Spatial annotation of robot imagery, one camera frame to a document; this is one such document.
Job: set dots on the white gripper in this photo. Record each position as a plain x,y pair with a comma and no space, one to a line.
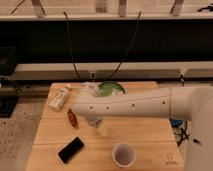
100,127

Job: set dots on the black rectangular eraser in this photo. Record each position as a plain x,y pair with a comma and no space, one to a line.
71,149

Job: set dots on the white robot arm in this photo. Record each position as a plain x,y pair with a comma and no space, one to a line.
193,103

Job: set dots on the green bowl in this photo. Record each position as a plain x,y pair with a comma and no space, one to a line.
109,88

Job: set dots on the wooden table top board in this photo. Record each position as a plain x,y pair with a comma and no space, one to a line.
151,138

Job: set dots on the black box at left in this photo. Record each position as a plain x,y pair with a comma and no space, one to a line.
8,60

